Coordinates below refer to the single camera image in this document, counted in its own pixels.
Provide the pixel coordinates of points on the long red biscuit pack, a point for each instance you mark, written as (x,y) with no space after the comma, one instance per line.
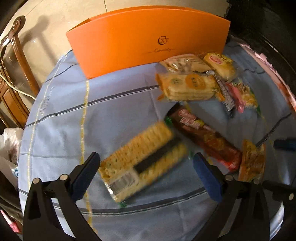
(212,142)

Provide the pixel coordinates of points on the orange cardboard box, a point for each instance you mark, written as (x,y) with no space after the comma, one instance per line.
(141,35)

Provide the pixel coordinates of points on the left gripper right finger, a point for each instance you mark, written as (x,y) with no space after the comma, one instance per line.
(241,213)

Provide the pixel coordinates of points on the beige sandwich cracker pack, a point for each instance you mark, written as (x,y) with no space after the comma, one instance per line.
(188,87)

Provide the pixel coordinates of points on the white plastic bag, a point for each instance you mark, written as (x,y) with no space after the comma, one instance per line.
(11,140)

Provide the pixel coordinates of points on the cartoon clear snack bag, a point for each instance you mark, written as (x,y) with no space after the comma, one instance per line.
(243,96)

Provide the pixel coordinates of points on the small orange cracker packet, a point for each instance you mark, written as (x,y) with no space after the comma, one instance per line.
(253,162)

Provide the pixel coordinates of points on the blue plaid tablecloth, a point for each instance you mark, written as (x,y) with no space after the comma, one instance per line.
(73,117)

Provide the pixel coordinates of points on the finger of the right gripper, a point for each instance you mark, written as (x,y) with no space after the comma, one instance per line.
(281,192)
(288,144)

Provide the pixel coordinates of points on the pink cloth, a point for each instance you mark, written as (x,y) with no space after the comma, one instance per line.
(285,90)

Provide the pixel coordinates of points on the clear beige pastry packet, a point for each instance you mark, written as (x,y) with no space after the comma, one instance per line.
(186,63)

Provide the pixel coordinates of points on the silver black snack bar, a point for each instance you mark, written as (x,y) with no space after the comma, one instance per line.
(228,100)

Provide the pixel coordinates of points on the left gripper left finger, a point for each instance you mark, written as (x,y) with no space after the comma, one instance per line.
(40,221)

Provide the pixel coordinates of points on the cracker pack with black band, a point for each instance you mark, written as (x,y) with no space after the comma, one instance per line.
(142,161)

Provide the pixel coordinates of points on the brown wooden chair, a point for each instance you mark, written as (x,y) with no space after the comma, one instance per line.
(18,84)

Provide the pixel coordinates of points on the yellow bread packet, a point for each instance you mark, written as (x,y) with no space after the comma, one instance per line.
(223,65)

